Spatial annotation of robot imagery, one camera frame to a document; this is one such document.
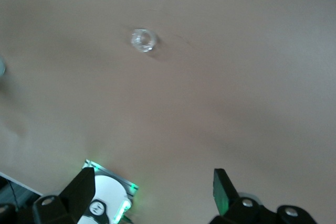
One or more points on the brown table cover sheet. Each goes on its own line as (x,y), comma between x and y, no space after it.
(236,77)

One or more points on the small clear glass cup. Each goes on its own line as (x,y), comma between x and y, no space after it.
(144,41)

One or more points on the green sleeved glass bottle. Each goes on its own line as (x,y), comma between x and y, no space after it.
(2,65)

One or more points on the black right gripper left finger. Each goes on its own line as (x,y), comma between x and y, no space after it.
(78,197)

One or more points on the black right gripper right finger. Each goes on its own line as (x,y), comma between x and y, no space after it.
(231,205)

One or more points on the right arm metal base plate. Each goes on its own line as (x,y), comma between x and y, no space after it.
(118,177)

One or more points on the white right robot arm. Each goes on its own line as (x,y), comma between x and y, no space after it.
(107,190)

